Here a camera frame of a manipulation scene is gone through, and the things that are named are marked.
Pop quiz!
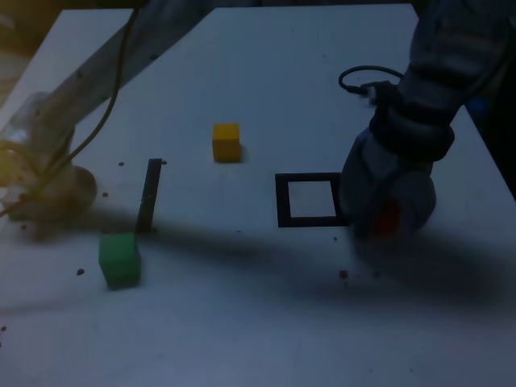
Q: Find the green cube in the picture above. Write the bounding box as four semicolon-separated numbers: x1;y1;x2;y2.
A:
98;231;142;290

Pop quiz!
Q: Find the black cable at arm foot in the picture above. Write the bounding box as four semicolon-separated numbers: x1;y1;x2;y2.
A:
0;6;142;218

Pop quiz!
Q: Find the yellow cube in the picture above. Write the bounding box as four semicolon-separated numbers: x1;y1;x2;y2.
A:
212;123;242;164

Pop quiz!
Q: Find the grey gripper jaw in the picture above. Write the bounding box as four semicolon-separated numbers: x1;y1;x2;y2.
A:
386;160;439;239
340;131;398;240

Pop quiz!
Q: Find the black tape strip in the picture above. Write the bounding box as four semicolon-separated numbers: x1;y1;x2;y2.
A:
135;158;163;234

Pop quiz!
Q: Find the black tape square outline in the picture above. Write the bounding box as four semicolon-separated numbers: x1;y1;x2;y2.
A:
274;172;352;229

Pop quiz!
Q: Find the small gripper camera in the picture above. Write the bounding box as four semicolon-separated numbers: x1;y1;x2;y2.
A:
360;81;390;107

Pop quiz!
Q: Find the black camera cable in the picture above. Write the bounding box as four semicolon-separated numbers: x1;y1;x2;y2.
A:
338;65;404;98

